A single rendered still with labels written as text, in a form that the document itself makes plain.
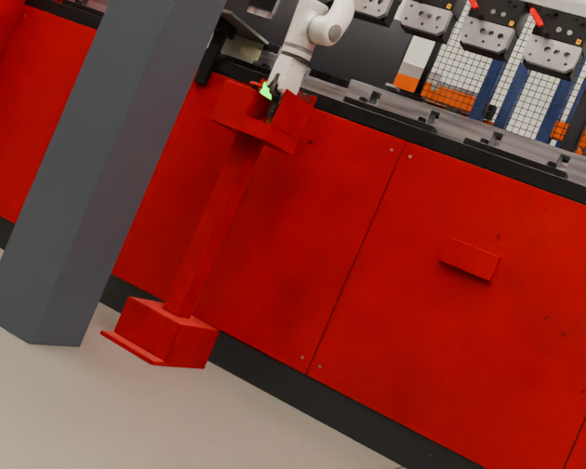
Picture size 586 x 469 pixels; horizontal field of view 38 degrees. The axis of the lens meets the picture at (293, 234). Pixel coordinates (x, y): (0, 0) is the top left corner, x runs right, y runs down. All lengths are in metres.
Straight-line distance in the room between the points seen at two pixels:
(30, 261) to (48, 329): 0.16
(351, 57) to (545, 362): 1.53
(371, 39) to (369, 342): 1.35
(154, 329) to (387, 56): 1.48
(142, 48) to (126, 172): 0.29
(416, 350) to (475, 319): 0.18
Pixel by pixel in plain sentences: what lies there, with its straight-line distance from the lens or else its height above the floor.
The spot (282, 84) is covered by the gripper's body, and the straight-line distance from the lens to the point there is 2.33.
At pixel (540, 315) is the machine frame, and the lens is 2.31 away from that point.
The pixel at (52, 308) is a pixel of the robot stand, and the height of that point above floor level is 0.09.
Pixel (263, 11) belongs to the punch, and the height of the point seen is 1.10.
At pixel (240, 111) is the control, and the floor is 0.71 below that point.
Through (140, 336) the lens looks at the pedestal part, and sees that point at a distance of 2.37.
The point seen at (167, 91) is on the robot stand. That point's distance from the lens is 2.06.
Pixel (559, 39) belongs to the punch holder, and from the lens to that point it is 2.58.
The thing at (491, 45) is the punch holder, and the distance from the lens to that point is 2.60.
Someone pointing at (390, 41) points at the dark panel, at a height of 1.25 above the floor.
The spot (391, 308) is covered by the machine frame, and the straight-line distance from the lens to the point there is 2.39.
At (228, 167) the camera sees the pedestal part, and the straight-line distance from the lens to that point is 2.39.
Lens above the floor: 0.50
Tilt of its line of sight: 1 degrees down
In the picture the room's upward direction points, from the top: 23 degrees clockwise
